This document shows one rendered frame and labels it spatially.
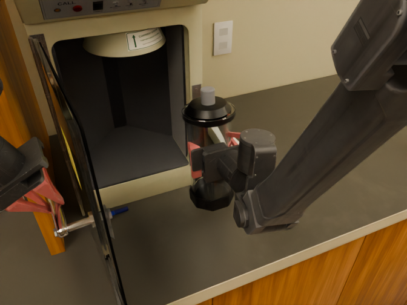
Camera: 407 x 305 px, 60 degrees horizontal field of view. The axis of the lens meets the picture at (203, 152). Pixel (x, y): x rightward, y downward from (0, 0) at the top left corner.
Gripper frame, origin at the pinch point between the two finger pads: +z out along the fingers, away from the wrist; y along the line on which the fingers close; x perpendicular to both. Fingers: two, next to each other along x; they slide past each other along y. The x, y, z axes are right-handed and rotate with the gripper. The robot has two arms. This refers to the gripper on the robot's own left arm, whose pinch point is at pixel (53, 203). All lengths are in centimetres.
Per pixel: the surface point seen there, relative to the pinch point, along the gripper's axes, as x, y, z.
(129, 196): -20.9, -3.8, 28.7
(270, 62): -59, -71, 52
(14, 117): -13.5, -1.9, -8.4
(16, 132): -13.4, -0.2, -6.2
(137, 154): -29.5, -11.3, 26.2
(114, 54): -23.2, -21.3, -2.9
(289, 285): 9, -23, 61
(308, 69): -57, -85, 66
